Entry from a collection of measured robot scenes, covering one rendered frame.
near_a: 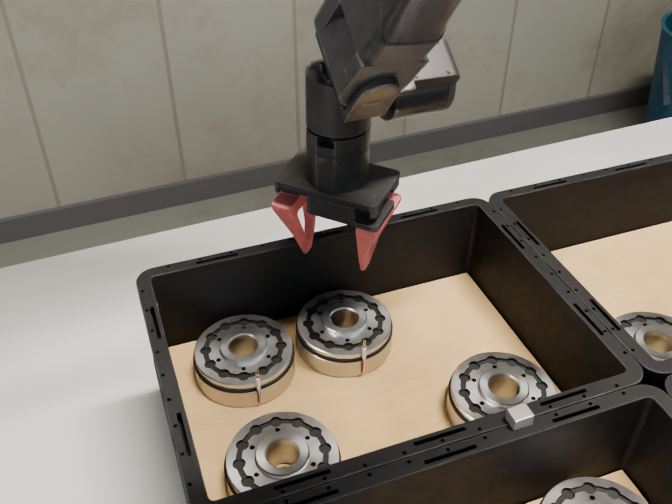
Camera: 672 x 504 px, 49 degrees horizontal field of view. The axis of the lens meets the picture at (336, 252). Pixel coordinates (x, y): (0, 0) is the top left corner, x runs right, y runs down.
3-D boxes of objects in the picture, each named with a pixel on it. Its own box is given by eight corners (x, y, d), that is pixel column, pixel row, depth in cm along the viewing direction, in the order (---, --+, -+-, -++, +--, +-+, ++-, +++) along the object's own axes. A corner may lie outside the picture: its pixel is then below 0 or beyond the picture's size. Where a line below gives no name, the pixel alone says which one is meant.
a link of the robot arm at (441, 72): (327, -14, 55) (363, 89, 53) (463, -32, 58) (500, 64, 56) (297, 67, 66) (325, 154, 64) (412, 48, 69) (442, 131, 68)
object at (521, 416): (513, 431, 59) (515, 421, 58) (504, 418, 60) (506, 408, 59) (532, 425, 60) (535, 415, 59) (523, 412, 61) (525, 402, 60)
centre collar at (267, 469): (267, 489, 63) (267, 485, 62) (246, 446, 66) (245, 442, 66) (319, 466, 65) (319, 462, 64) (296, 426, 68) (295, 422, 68)
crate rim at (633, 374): (197, 543, 54) (193, 525, 53) (137, 289, 76) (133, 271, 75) (646, 396, 65) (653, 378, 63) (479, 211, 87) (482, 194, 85)
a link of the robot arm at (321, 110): (295, 50, 62) (319, 79, 58) (370, 38, 64) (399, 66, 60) (296, 123, 66) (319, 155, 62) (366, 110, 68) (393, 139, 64)
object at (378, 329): (315, 370, 74) (315, 366, 74) (285, 306, 81) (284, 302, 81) (407, 344, 77) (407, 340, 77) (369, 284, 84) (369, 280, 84)
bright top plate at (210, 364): (206, 401, 71) (206, 397, 71) (185, 331, 78) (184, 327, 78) (306, 373, 74) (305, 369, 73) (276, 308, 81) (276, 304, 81)
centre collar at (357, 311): (330, 342, 76) (330, 338, 76) (314, 312, 80) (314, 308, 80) (374, 330, 78) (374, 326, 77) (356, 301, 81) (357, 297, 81)
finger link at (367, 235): (333, 234, 77) (334, 158, 71) (397, 253, 75) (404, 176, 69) (305, 273, 72) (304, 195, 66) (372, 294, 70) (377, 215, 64)
